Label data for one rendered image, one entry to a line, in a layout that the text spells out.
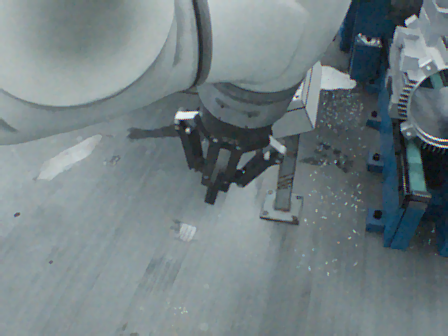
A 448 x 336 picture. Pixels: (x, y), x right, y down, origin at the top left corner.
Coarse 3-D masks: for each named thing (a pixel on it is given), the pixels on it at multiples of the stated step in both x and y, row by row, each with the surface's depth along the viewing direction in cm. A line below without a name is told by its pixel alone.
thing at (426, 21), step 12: (432, 0) 62; (444, 0) 67; (420, 12) 69; (432, 12) 62; (444, 12) 58; (420, 24) 69; (432, 24) 61; (444, 24) 59; (432, 36) 61; (444, 36) 61
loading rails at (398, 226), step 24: (384, 48) 99; (384, 72) 95; (384, 96) 91; (384, 120) 87; (384, 144) 83; (408, 144) 69; (384, 168) 79; (408, 168) 64; (432, 168) 78; (384, 192) 75; (408, 192) 59; (432, 192) 71; (384, 216) 70; (408, 216) 62; (432, 216) 71; (384, 240) 67; (408, 240) 65
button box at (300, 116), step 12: (312, 72) 57; (312, 84) 56; (300, 96) 50; (312, 96) 54; (288, 108) 51; (300, 108) 50; (312, 108) 53; (288, 120) 52; (300, 120) 51; (312, 120) 52; (276, 132) 54; (288, 132) 53; (300, 132) 53
